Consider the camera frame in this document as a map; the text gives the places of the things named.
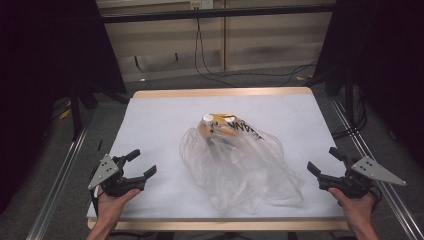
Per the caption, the person's left hand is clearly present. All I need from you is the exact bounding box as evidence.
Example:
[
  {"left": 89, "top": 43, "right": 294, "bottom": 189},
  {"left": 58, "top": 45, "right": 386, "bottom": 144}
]
[{"left": 94, "top": 186, "right": 141, "bottom": 231}]

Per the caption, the person's right hand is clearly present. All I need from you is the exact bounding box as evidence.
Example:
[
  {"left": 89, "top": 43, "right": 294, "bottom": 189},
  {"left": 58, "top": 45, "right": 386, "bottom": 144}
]
[{"left": 328, "top": 187, "right": 377, "bottom": 232}]

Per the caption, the black curtain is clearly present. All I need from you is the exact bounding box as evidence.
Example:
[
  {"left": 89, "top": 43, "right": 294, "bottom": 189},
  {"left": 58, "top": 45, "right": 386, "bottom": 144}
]
[
  {"left": 0, "top": 0, "right": 128, "bottom": 215},
  {"left": 312, "top": 0, "right": 424, "bottom": 169}
]

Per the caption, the black cable bundle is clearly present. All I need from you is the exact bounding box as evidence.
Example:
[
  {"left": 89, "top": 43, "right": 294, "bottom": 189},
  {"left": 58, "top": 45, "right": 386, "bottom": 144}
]
[{"left": 330, "top": 85, "right": 369, "bottom": 140}]

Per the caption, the white wall socket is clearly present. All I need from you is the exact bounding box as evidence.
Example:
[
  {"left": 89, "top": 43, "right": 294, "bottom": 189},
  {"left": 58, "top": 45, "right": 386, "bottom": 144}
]
[{"left": 189, "top": 0, "right": 214, "bottom": 11}]

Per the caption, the beige bottle with white cap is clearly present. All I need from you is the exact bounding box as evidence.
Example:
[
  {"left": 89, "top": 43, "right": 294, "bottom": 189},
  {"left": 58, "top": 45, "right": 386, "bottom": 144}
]
[{"left": 197, "top": 113, "right": 218, "bottom": 141}]

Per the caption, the black hanging cable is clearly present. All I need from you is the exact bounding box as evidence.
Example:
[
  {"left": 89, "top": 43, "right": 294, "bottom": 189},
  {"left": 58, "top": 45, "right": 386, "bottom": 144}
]
[{"left": 193, "top": 17, "right": 236, "bottom": 88}]

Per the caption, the black horizontal bar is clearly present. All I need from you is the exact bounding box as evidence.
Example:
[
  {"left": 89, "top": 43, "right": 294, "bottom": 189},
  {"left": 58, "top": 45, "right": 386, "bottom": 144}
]
[{"left": 100, "top": 3, "right": 337, "bottom": 24}]

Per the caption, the black metal stand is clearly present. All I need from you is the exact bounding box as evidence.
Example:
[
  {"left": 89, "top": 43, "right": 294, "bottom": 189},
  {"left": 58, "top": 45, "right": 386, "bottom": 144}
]
[
  {"left": 68, "top": 79, "right": 84, "bottom": 142},
  {"left": 343, "top": 64, "right": 356, "bottom": 132}
]

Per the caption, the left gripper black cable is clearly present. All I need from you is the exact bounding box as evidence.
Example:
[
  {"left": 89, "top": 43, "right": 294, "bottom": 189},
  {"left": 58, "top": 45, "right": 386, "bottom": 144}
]
[{"left": 89, "top": 185, "right": 102, "bottom": 218}]

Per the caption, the white table mat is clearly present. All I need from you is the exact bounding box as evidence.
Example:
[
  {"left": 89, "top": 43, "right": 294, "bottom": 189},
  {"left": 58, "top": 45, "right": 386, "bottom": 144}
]
[{"left": 87, "top": 93, "right": 345, "bottom": 220}]

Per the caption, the black floor cable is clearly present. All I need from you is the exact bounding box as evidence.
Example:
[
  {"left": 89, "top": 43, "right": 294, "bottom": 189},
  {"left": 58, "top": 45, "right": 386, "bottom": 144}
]
[{"left": 233, "top": 59, "right": 319, "bottom": 88}]

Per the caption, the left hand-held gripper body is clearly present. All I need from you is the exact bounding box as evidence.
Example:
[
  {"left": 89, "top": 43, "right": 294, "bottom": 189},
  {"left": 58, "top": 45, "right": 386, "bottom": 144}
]
[{"left": 87, "top": 153, "right": 148, "bottom": 198}]

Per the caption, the metal floor rail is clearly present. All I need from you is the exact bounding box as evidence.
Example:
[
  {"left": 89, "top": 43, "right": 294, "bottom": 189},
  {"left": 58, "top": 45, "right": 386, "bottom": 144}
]
[
  {"left": 25, "top": 109, "right": 96, "bottom": 240},
  {"left": 329, "top": 96, "right": 424, "bottom": 240}
]

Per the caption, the clear plastic bag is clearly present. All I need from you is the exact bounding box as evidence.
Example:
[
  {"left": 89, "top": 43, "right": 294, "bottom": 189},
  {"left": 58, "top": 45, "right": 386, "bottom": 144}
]
[{"left": 179, "top": 113, "right": 305, "bottom": 213}]

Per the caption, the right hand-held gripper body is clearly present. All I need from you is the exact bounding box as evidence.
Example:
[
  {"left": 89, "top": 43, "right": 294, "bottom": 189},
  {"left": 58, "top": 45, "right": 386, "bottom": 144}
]
[{"left": 318, "top": 156, "right": 407, "bottom": 200}]

